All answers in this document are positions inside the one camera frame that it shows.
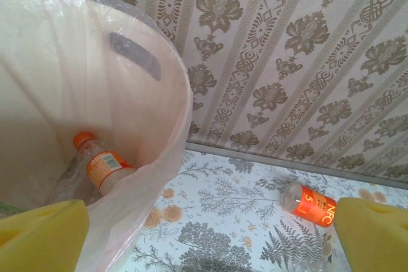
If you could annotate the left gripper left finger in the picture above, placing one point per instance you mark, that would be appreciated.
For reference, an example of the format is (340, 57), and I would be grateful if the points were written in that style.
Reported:
(41, 243)

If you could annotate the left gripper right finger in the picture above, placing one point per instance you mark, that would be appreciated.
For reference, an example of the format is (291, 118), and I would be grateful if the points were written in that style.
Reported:
(376, 240)

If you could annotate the orange NFC label bottle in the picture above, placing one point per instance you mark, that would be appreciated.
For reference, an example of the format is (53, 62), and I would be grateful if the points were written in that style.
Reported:
(314, 206)

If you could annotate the orange cap orange label bottle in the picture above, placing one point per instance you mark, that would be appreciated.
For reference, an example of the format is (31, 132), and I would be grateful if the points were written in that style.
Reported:
(102, 163)

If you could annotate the white bin with plastic liner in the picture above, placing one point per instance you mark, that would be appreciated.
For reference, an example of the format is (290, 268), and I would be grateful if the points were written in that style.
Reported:
(63, 77)

